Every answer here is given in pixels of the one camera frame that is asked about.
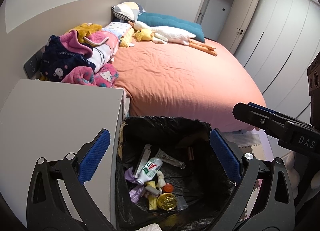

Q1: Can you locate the orange bottle cap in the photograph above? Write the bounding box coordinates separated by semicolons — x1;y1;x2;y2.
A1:
163;183;174;193

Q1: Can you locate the black trash bag bin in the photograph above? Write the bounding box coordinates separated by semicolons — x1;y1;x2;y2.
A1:
115;116;234;230

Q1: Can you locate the grey foam corner guard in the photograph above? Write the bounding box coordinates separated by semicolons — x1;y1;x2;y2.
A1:
145;185;162;197

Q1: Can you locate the clear plastic cup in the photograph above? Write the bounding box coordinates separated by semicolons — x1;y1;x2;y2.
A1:
176;196;188;211

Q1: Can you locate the white green plastic bottle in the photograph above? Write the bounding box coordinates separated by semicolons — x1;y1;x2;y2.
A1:
136;158;163;185

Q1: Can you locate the navy patterned blanket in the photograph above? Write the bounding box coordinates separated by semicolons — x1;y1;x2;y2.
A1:
40;35;95;82

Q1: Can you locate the orange bed sheet mattress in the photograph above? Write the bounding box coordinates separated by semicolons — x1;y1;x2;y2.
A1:
113;40;266;132

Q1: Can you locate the gold foil lid can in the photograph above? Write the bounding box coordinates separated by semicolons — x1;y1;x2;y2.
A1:
156;193;177;211

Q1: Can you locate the foam puzzle floor mat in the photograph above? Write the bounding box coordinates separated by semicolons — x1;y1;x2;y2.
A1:
220;129;276;221

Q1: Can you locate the yellow plush toy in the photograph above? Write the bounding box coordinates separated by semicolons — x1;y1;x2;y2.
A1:
135;28;154;42

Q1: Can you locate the white bedside cabinet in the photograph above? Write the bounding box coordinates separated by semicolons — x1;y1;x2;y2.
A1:
1;79;123;224

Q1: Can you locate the purple knotted plastic bag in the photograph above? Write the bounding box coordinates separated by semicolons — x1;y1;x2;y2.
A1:
124;167;145;204

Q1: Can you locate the teal long cushion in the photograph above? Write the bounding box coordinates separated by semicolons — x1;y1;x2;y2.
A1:
137;12;205;43

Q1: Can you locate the pink rectangular box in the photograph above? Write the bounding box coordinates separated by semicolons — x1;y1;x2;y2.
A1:
188;147;194;161

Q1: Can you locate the white checkered pillow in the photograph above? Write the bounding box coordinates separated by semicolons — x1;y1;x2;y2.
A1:
111;2;145;21

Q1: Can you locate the white goose plush toy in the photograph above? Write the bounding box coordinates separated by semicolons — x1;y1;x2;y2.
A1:
129;21;217;56

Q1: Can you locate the grey torn wrapper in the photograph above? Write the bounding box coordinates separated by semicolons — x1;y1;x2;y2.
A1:
156;149;185;169

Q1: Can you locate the white gloved right hand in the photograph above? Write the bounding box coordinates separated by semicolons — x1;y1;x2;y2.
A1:
284;152;300;198

